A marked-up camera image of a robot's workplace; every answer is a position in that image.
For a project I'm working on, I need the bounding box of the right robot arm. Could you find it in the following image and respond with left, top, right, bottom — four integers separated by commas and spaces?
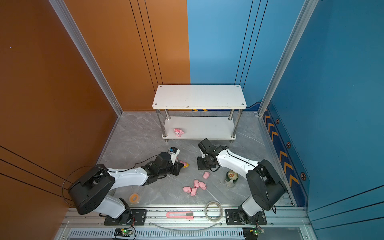
197, 139, 287, 224

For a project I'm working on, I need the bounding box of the pink yellow figure toy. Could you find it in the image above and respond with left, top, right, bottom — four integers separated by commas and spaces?
179, 161, 190, 168

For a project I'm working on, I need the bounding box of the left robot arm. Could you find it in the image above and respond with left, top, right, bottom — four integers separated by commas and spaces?
68, 152, 184, 226

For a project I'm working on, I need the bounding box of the pink utility knife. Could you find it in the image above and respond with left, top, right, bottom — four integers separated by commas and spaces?
166, 211, 194, 220

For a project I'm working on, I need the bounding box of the pink bow character toy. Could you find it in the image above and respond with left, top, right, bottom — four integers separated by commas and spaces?
174, 128, 185, 138

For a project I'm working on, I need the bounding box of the circuit board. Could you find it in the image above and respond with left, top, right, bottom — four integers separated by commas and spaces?
243, 228, 263, 240
113, 228, 135, 240

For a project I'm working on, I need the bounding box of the coiled clear tube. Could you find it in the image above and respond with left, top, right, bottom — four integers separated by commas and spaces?
204, 201, 224, 223

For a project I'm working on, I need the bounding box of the orange tape roll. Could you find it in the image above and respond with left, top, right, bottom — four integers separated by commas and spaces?
129, 193, 141, 205

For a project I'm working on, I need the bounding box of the pink pig toy middle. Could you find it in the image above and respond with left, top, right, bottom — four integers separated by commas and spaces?
194, 180, 200, 189

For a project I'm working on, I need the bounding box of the white two-tier shelf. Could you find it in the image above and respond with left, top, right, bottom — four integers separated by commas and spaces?
152, 85, 247, 142

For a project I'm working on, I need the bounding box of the pink pig toy left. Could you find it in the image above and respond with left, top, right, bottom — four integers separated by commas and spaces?
183, 187, 193, 194

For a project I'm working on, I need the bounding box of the right circuit board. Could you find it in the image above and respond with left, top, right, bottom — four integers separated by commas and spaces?
243, 228, 263, 240

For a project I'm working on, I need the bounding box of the pink pig toy bottom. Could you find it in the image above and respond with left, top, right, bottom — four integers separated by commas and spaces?
190, 188, 197, 196

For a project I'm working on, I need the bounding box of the small pink pig toy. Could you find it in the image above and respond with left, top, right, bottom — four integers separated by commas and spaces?
203, 172, 210, 180

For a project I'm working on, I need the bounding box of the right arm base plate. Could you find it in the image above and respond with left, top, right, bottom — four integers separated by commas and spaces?
225, 209, 268, 226

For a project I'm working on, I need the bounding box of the pink pig toy right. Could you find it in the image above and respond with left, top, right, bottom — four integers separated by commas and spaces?
199, 182, 207, 190

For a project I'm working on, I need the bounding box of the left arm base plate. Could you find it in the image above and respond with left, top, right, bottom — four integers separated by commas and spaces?
104, 209, 147, 226

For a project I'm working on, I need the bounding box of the left circuit board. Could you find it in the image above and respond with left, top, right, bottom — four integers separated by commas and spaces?
113, 228, 135, 240

